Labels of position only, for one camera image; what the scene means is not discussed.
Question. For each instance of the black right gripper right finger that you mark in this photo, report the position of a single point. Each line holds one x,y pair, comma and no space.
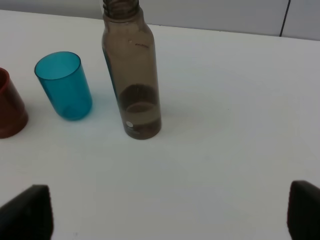
303,213

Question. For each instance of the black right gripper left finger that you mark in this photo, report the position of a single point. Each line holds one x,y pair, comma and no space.
28,216

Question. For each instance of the blue translucent plastic cup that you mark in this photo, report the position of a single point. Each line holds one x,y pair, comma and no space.
62,78

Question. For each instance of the brown translucent plastic bottle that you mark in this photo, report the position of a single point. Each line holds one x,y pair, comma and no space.
128,46

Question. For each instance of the red plastic cup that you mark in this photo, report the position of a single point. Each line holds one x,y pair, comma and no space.
13,115

